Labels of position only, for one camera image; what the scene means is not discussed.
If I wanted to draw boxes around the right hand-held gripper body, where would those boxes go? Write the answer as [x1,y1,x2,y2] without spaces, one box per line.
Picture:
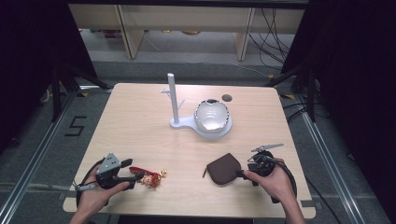
[247,143,285,179]

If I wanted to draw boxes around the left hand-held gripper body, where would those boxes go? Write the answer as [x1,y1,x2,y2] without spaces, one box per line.
[95,152,126,190]

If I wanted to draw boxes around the doll keychain with red strap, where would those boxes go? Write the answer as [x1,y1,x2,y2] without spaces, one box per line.
[128,165,168,189]

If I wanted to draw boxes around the brown zip pouch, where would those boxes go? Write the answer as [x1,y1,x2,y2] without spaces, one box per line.
[202,152,247,187]

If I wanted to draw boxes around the person's right hand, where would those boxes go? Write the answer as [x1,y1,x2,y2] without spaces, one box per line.
[243,158,297,207]

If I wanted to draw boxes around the person's left hand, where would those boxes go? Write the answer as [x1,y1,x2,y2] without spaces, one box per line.
[74,173,132,219]

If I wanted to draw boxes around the silver rimmed white bowl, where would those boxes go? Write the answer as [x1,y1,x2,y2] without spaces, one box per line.
[193,98,231,134]

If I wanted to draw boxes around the white stand with pole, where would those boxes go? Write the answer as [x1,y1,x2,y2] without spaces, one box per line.
[160,72,233,140]

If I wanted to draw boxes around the black metal stand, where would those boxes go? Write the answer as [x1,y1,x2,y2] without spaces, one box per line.
[263,61,318,123]
[50,62,112,123]

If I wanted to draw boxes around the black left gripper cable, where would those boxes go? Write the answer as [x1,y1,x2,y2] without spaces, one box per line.
[75,157,106,208]

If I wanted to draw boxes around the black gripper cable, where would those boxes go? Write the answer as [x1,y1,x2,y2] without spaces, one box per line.
[263,154,299,204]
[75,157,106,208]

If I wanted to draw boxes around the grey cable plug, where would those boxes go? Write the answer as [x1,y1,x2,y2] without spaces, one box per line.
[75,183,97,192]

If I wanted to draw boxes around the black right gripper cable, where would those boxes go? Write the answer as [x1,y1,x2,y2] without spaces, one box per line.
[263,154,299,204]

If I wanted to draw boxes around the black floor cables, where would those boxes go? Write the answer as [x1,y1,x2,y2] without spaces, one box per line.
[281,100,312,124]

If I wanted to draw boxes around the aluminium floor rail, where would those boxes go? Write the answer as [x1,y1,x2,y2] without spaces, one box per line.
[299,108,368,224]
[0,91,79,224]

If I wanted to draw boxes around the bundle of black hanging cables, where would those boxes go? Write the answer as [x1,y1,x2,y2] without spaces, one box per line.
[247,7,295,71]

